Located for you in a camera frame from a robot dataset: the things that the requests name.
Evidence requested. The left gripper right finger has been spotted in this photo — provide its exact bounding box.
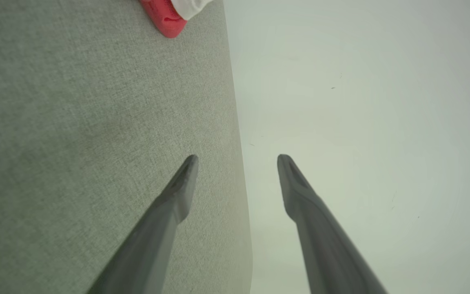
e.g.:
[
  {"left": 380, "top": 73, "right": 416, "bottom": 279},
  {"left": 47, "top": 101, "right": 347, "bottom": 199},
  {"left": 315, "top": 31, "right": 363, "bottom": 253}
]
[{"left": 277, "top": 154, "right": 388, "bottom": 294}]

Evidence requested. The grey fabric sofa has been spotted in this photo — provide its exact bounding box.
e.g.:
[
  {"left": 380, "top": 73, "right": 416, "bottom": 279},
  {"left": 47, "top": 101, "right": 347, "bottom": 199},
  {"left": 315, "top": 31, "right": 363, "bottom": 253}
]
[{"left": 0, "top": 0, "right": 254, "bottom": 294}]

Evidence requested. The red jersey with white sleeves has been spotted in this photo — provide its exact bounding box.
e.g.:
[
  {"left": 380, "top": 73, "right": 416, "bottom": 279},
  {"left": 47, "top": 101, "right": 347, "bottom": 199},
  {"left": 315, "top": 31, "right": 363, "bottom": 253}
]
[{"left": 139, "top": 0, "right": 215, "bottom": 38}]

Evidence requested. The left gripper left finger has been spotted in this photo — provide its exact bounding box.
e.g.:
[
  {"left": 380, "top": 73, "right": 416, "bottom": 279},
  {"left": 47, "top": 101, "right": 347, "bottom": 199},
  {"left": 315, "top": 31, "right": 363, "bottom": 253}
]
[{"left": 86, "top": 154, "right": 199, "bottom": 294}]

